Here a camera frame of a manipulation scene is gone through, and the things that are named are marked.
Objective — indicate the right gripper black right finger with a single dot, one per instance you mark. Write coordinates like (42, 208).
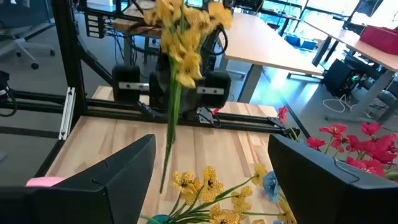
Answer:
(335, 196)

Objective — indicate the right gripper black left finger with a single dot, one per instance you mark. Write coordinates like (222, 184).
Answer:
(77, 202)

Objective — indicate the red artificial flower stem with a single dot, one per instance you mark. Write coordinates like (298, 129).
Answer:
(373, 146)
(282, 112)

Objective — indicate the blue artificial flower stem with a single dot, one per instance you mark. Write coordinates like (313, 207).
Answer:
(270, 185)

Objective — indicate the blue textured glass vase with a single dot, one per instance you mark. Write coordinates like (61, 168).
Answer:
(163, 220)

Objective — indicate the yellow artificial flower stem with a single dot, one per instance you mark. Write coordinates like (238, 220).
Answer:
(211, 186)
(189, 68)

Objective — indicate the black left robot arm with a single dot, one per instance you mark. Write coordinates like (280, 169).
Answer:
(127, 81)

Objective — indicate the black computer case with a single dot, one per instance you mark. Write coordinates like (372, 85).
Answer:
(340, 77)

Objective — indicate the light wooden desk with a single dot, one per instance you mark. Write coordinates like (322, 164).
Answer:
(367, 53)
(258, 43)

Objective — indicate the small blue box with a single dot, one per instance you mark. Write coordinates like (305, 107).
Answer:
(292, 40)
(308, 44)

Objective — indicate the long red plastic bin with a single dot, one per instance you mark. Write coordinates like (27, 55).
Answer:
(379, 39)

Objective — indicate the grey office chair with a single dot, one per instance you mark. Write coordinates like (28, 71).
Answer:
(21, 37)

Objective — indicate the cluttered wooden workbench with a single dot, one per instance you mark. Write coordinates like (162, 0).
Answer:
(130, 25)

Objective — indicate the silver aluminium bracket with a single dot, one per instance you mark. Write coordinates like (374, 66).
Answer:
(66, 112)

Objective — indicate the black aluminium table frame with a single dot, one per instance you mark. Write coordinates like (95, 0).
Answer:
(70, 62)

